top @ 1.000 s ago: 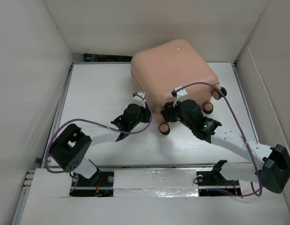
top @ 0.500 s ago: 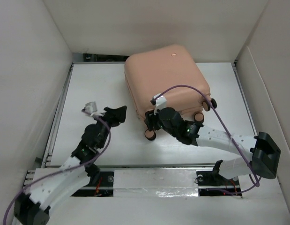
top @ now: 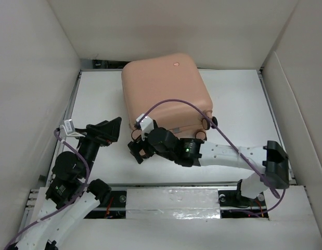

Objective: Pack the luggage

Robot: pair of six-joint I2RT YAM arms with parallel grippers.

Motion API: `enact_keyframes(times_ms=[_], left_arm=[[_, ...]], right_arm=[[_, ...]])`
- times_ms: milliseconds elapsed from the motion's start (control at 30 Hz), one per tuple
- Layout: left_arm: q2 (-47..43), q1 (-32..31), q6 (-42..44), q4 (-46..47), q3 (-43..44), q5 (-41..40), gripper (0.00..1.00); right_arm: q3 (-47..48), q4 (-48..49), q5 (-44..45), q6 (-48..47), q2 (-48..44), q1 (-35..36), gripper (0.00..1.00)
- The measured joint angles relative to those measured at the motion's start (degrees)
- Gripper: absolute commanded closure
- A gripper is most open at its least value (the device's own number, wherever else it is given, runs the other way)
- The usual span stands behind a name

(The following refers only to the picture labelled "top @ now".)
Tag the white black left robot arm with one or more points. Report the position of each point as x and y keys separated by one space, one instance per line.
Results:
x=71 y=195

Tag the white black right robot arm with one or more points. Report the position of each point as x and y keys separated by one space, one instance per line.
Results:
x=269 y=163

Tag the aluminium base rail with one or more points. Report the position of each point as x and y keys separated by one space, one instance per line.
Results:
x=178 y=202

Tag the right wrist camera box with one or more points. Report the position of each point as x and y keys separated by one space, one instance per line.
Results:
x=145 y=124

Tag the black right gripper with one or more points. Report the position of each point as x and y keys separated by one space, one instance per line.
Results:
x=137 y=145

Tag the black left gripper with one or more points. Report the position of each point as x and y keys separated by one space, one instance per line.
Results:
x=104 y=132

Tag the pink hard-shell suitcase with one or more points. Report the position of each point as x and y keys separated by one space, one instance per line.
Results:
x=171 y=91

